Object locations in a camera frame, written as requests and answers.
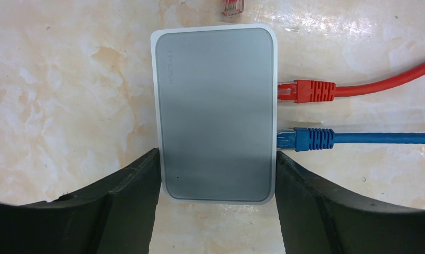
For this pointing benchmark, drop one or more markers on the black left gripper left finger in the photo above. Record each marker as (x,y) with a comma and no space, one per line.
(115,214)

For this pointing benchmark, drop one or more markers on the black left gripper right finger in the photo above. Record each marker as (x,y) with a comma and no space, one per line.
(319,216)

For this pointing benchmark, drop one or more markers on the white network switch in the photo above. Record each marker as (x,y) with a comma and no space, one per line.
(215,91)

